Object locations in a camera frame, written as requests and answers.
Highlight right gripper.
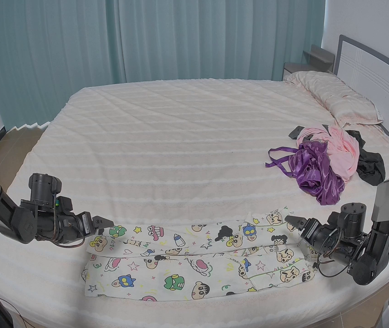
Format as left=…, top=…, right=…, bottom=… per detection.
left=284, top=215, right=330, bottom=252

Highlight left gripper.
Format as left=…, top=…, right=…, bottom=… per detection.
left=63, top=211, right=115, bottom=243

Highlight white printed pyjama top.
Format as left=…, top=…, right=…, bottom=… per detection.
left=82, top=206, right=320, bottom=301

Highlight bed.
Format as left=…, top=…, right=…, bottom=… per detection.
left=0, top=34, right=389, bottom=328

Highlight purple satin garment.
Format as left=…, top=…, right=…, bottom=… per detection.
left=266, top=140, right=346, bottom=206

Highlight pink garment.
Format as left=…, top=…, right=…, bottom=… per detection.
left=297, top=124, right=360, bottom=184

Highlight black garment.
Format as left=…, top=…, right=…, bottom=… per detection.
left=289, top=125, right=386, bottom=186

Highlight pale pink pillow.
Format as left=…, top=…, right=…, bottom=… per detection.
left=285, top=70, right=384, bottom=126

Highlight grey bedside table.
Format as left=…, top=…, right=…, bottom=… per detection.
left=283, top=44, right=334, bottom=80

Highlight blue-green curtain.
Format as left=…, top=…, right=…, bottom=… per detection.
left=0, top=0, right=127, bottom=132
left=118, top=0, right=328, bottom=81

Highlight black cable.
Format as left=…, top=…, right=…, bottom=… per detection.
left=0, top=297, right=25, bottom=328

